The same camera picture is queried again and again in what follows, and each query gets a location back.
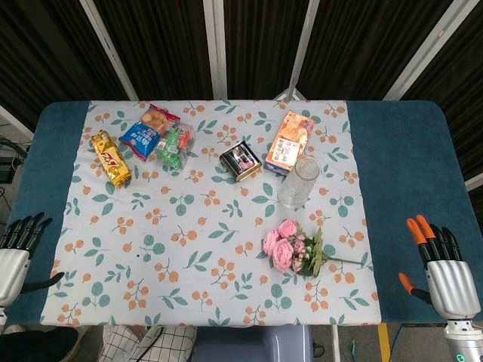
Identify orange-tipped silver right robot hand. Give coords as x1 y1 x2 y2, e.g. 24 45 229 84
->
398 214 482 324

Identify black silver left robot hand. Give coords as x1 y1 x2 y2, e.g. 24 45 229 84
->
0 211 66 307

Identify pink rose bouquet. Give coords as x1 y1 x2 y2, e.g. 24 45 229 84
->
262 219 365 280

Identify clear glass cup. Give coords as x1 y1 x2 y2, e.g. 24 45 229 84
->
277 155 322 210

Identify black fabric item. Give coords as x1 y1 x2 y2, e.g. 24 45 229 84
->
0 325 81 362

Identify white table leg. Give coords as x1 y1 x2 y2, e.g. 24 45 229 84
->
331 325 341 362

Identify blue fabric table cover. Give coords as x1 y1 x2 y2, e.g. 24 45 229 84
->
5 99 471 327

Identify gold foil snack pack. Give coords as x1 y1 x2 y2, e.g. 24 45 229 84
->
89 129 133 189

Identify white black checked cloth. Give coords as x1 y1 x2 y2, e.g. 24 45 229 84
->
98 324 198 362

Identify blue snack bag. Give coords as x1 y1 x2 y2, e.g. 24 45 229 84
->
118 121 162 163

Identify floral fruit print tablecloth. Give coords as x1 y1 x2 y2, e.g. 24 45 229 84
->
39 99 380 327

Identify clear box with green packets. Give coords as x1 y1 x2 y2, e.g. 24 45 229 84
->
153 121 195 170

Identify grey plastic stool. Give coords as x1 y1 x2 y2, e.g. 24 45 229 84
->
190 324 315 362

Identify red cookie snack bag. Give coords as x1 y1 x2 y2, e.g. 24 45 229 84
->
140 103 182 134

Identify orange biscuit carton box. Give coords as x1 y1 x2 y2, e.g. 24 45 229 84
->
263 109 317 178

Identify black rectangular tin can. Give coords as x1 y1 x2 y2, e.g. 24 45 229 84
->
218 140 263 184

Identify black electronic device with cables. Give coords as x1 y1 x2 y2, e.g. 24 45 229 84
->
0 137 29 183

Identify white metal frame post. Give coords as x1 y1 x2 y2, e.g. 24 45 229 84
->
289 0 321 101
383 0 483 102
79 0 139 101
202 0 229 101

